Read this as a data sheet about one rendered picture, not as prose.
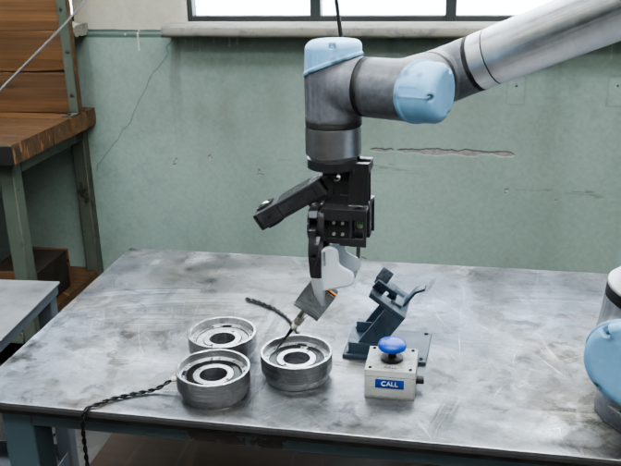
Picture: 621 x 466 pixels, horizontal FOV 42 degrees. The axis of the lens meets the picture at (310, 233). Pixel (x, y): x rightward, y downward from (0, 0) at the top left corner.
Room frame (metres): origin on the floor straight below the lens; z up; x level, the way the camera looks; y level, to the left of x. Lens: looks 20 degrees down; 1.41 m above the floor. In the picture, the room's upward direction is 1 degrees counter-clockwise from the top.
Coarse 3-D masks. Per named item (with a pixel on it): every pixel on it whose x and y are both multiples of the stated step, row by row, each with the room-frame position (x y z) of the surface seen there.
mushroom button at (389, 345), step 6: (378, 342) 1.01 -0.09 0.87; (384, 342) 1.00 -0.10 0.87; (390, 342) 1.00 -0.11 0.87; (396, 342) 1.00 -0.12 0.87; (402, 342) 1.00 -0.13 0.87; (378, 348) 1.00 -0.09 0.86; (384, 348) 0.99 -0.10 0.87; (390, 348) 0.99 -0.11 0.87; (396, 348) 0.99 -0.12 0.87; (402, 348) 0.99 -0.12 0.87; (390, 354) 1.00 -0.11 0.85
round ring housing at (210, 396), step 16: (208, 352) 1.05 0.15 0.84; (224, 352) 1.05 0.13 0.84; (176, 368) 1.00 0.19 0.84; (208, 368) 1.02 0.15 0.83; (224, 368) 1.02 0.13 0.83; (192, 384) 0.95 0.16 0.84; (208, 384) 0.97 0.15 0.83; (224, 384) 0.95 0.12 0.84; (240, 384) 0.97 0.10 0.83; (192, 400) 0.96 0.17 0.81; (208, 400) 0.95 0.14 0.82; (224, 400) 0.95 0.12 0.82
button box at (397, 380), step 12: (372, 348) 1.04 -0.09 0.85; (372, 360) 1.00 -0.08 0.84; (384, 360) 1.00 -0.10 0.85; (396, 360) 0.99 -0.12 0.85; (408, 360) 1.00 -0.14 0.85; (372, 372) 0.98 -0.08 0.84; (384, 372) 0.97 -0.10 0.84; (396, 372) 0.97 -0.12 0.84; (408, 372) 0.97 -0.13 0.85; (372, 384) 0.98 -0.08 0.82; (384, 384) 0.97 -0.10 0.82; (396, 384) 0.97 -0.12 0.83; (408, 384) 0.97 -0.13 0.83; (372, 396) 0.98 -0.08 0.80; (384, 396) 0.97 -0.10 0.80; (396, 396) 0.97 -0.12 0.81; (408, 396) 0.97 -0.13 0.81
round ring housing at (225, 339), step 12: (204, 324) 1.15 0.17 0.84; (216, 324) 1.16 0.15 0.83; (228, 324) 1.16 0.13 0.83; (240, 324) 1.15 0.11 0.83; (252, 324) 1.13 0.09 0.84; (192, 336) 1.12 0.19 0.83; (216, 336) 1.13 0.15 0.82; (228, 336) 1.13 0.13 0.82; (240, 336) 1.11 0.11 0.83; (252, 336) 1.09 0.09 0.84; (192, 348) 1.08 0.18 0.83; (204, 348) 1.06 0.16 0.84; (216, 348) 1.06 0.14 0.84; (228, 348) 1.06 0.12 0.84; (240, 348) 1.07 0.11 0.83; (252, 348) 1.09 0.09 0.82
